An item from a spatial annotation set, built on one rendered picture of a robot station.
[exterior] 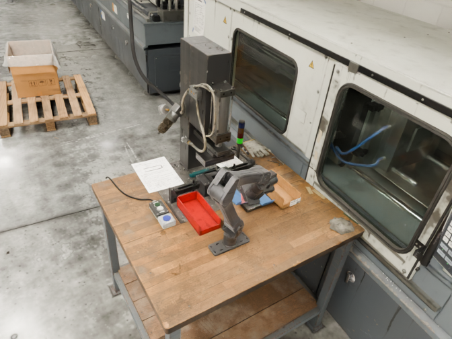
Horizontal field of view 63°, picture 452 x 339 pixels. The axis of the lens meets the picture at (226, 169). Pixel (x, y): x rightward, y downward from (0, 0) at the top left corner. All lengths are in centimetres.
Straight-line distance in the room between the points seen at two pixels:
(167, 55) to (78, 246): 283
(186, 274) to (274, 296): 95
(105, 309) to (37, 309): 43
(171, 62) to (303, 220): 349
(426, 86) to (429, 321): 108
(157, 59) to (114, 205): 321
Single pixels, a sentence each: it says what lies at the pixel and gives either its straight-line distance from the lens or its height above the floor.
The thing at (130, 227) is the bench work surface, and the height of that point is 90.
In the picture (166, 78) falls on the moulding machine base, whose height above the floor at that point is 26.
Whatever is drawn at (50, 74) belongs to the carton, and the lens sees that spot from 497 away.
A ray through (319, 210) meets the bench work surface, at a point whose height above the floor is 90.
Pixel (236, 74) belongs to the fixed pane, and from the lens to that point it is 293.
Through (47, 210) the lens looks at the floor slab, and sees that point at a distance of 347.
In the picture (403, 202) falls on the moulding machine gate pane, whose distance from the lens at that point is 189.
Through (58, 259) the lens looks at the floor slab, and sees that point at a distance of 304.
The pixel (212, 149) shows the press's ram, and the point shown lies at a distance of 192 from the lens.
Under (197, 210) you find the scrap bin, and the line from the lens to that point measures 194.
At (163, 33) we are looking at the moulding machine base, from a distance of 491.
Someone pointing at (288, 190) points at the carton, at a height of 93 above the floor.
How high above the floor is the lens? 221
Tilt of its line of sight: 36 degrees down
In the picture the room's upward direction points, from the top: 5 degrees clockwise
